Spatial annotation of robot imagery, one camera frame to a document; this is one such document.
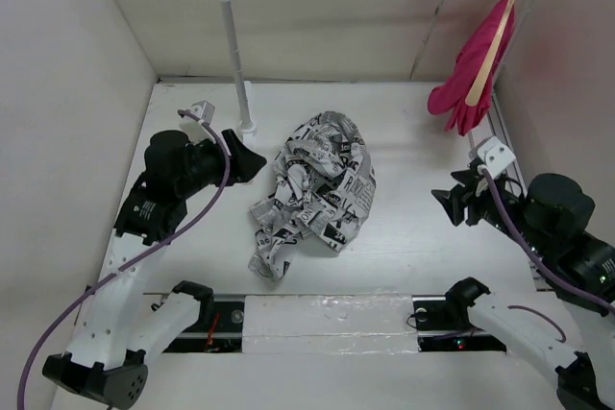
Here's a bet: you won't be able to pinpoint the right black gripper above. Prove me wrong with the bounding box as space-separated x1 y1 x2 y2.
429 165 549 254

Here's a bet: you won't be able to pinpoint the grey metal hanger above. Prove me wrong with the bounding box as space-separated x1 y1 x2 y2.
408 0 446 82

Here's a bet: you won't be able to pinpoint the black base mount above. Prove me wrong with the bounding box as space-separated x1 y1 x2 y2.
406 297 506 353
164 297 245 353

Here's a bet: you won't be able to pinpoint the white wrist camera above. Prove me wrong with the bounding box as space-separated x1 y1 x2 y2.
470 136 516 179
178 100 215 138

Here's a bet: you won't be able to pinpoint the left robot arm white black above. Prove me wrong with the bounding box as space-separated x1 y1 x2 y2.
42 130 266 409

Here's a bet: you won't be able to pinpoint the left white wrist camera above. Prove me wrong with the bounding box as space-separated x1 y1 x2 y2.
178 100 215 138

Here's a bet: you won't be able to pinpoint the pink garment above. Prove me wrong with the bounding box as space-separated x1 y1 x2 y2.
427 0 515 136

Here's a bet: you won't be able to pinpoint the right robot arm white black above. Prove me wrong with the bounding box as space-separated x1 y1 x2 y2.
431 164 614 409

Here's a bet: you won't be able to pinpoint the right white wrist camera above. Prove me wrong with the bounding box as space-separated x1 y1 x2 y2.
470 136 516 179

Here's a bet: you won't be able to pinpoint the wooden hanger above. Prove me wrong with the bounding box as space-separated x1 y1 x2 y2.
465 0 515 107

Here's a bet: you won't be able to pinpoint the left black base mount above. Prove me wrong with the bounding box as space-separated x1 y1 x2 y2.
164 297 245 353

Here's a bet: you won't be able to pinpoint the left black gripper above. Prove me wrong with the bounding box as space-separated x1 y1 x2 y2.
177 129 264 198

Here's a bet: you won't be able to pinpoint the newspaper print trousers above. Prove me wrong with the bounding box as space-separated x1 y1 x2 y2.
249 111 377 282

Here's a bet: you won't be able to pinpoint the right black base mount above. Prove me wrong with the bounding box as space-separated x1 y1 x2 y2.
406 297 506 353

